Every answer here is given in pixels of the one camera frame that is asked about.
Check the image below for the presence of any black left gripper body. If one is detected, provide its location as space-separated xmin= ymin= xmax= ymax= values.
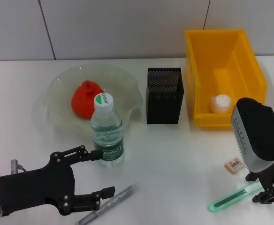
xmin=0 ymin=152 xmax=76 ymax=215

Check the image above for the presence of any beige eraser with barcode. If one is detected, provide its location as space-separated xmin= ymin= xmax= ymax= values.
xmin=224 ymin=157 xmax=244 ymax=174

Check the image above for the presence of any grey glitter marker pen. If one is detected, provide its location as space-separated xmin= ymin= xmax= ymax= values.
xmin=77 ymin=184 xmax=137 ymax=225

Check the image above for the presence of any mint green utility knife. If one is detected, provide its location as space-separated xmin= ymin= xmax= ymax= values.
xmin=208 ymin=181 xmax=263 ymax=213

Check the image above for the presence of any clear water bottle green label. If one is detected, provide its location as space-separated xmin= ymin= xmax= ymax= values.
xmin=91 ymin=92 xmax=125 ymax=167

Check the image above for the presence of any white paper ball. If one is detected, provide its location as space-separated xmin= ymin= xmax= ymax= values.
xmin=208 ymin=94 xmax=233 ymax=114

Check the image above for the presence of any black mesh pen holder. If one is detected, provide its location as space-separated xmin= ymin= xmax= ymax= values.
xmin=147 ymin=67 xmax=185 ymax=125

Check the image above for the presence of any clear glass bowl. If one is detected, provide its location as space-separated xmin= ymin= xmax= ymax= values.
xmin=43 ymin=63 xmax=144 ymax=137

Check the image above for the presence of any yellow plastic storage bin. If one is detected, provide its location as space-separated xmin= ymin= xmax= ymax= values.
xmin=185 ymin=29 xmax=268 ymax=128

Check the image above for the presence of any left gripper cable with plug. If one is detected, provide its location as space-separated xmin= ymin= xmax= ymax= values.
xmin=10 ymin=159 xmax=28 ymax=174

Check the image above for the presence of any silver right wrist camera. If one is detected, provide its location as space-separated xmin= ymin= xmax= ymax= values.
xmin=230 ymin=97 xmax=274 ymax=171

